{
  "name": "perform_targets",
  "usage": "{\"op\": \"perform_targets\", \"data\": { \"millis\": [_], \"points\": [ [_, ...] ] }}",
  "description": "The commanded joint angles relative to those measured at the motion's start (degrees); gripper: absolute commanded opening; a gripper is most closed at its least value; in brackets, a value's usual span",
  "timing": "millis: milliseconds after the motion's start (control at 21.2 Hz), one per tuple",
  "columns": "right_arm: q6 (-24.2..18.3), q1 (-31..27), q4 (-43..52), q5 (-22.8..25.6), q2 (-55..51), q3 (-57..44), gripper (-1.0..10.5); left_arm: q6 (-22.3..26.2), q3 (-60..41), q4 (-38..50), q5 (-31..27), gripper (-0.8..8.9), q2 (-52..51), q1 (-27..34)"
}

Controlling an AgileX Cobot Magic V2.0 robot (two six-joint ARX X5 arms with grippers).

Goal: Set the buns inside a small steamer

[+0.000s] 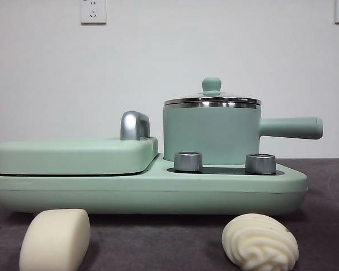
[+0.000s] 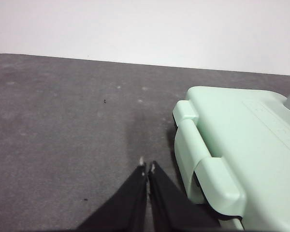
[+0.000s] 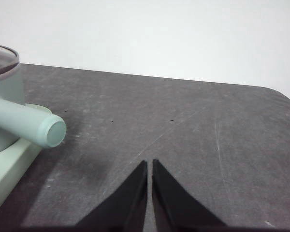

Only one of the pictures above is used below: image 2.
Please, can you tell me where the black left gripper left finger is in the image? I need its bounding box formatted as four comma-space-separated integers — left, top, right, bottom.
76, 156, 148, 231

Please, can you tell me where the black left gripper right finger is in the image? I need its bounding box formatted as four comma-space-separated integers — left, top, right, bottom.
148, 160, 221, 231

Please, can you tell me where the mint green breakfast machine base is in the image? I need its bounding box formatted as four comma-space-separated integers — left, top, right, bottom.
173, 100, 247, 230

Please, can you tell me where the mint green hinged griddle lid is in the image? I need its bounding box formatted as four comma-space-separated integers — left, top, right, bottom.
173, 86, 290, 232

